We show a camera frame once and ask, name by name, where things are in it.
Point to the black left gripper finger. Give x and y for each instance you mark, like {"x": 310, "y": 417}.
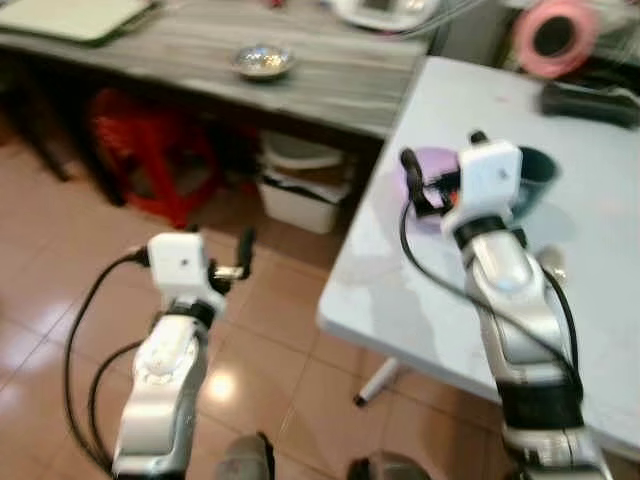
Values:
{"x": 245, "y": 250}

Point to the grey robot right leg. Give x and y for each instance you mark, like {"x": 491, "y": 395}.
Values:
{"x": 388, "y": 468}

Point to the white appliance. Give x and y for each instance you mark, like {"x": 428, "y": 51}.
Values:
{"x": 385, "y": 12}

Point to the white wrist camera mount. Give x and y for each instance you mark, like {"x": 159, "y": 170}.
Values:
{"x": 180, "y": 262}
{"x": 488, "y": 180}

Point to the dark teal cup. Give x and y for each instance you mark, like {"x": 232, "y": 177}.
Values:
{"x": 538, "y": 180}

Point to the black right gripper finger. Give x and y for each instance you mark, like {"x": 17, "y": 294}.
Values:
{"x": 411, "y": 175}

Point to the grey wood-grain table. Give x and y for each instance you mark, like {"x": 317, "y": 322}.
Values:
{"x": 330, "y": 75}

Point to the black flat object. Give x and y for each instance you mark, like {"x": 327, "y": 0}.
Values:
{"x": 590, "y": 103}

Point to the small shiny metal cup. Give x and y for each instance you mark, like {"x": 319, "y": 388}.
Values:
{"x": 553, "y": 265}

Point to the red plastic stool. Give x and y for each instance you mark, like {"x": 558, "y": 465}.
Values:
{"x": 150, "y": 140}

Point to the shiny metal bowl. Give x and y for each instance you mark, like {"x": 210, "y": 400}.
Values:
{"x": 264, "y": 62}

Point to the white plastic bin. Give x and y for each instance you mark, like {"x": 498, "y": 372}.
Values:
{"x": 300, "y": 195}

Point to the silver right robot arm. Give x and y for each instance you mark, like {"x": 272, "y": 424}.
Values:
{"x": 520, "y": 300}

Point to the pale green tray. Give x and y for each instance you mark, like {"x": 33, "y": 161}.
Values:
{"x": 70, "y": 18}

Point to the white folding table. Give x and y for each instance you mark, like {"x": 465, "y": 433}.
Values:
{"x": 590, "y": 250}

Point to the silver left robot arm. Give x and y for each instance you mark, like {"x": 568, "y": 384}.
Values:
{"x": 165, "y": 380}

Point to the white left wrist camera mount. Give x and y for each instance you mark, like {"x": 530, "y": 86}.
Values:
{"x": 180, "y": 262}

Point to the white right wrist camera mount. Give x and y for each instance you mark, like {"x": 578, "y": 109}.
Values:
{"x": 488, "y": 180}

